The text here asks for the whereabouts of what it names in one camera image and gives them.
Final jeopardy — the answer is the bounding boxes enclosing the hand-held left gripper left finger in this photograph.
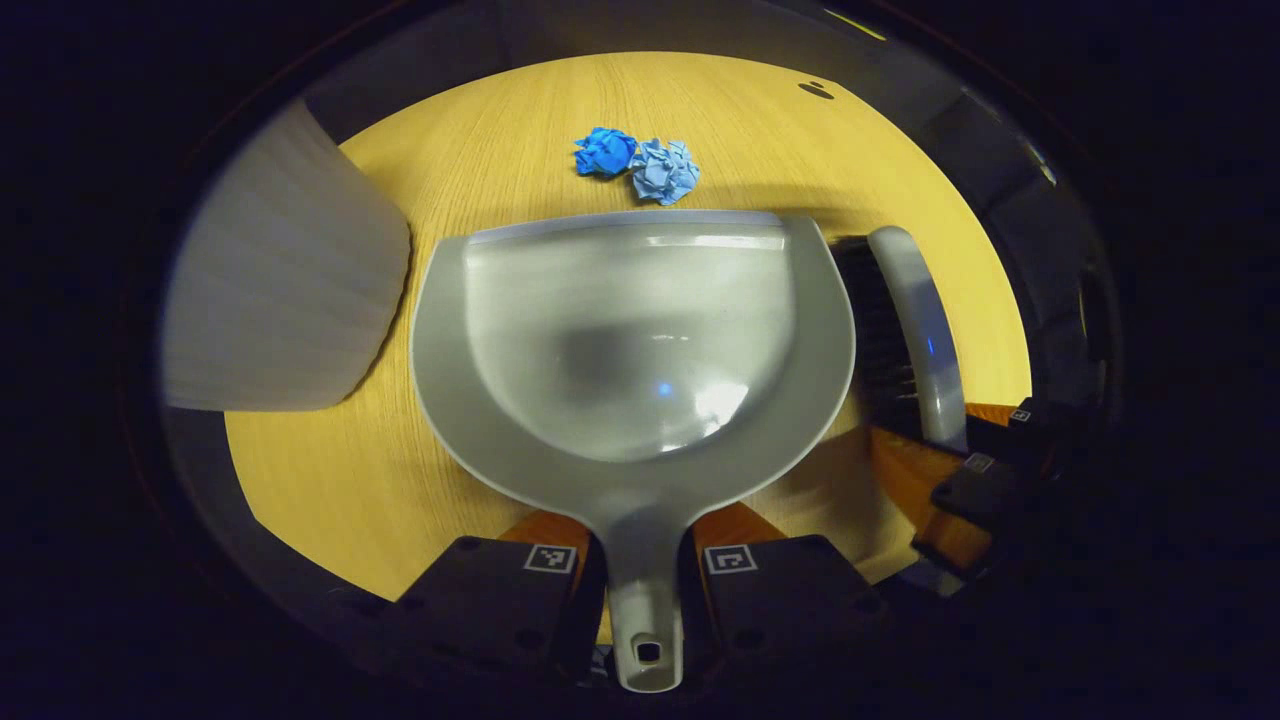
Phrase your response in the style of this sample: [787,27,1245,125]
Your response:
[393,508,609,693]

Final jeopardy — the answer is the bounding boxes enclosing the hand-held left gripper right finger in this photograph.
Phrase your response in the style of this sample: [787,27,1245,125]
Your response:
[678,501,888,683]

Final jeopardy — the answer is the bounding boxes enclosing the small white black-bristled broom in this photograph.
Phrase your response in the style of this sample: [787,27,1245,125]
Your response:
[828,225,970,453]

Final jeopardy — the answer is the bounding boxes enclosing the grey dustpan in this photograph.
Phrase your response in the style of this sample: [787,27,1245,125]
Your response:
[409,209,858,694]

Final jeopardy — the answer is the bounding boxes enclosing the white garbage bin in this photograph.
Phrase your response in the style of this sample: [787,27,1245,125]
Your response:
[160,98,414,414]

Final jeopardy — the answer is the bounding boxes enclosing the light blue paper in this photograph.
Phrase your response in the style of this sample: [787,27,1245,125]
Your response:
[627,137,702,207]

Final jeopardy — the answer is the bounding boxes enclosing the bright blue paper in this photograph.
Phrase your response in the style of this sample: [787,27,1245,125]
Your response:
[573,126,640,180]

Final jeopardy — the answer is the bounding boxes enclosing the wooden desktop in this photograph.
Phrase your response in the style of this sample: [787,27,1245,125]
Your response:
[224,50,1034,643]

